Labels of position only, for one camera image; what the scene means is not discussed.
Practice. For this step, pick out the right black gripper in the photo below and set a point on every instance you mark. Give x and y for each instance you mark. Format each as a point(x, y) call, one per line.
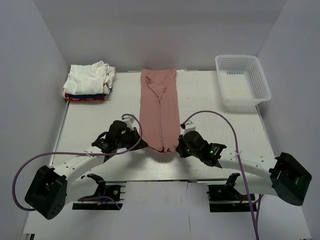
point(180, 148)

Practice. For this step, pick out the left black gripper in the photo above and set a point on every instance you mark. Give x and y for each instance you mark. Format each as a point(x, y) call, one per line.
point(134, 133)

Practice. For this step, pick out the pink t-shirt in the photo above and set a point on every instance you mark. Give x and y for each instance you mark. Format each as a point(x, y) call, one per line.
point(159, 109)

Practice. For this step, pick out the white t-shirt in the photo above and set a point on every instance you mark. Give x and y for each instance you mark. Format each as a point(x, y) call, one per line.
point(90, 79)

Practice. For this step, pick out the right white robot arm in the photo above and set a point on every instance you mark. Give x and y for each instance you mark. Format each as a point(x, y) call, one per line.
point(282, 176)

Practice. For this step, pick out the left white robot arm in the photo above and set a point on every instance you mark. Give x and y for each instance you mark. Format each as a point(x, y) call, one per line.
point(53, 187)

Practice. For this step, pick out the red blue folded shirt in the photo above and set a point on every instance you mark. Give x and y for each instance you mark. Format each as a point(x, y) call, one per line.
point(83, 97)

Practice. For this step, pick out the white plastic mesh basket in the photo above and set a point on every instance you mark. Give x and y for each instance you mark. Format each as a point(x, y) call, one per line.
point(241, 80)

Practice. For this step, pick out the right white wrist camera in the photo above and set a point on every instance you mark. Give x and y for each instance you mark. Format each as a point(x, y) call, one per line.
point(187, 126)

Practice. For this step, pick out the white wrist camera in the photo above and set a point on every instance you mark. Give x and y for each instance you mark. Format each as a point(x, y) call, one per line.
point(187, 126)
point(129, 120)

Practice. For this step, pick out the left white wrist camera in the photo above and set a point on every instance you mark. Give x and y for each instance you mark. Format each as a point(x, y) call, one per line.
point(129, 120)

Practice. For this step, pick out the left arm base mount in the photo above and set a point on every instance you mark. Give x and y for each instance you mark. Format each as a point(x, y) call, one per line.
point(108, 198)

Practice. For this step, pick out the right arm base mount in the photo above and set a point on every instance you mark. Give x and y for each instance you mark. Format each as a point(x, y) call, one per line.
point(224, 198)

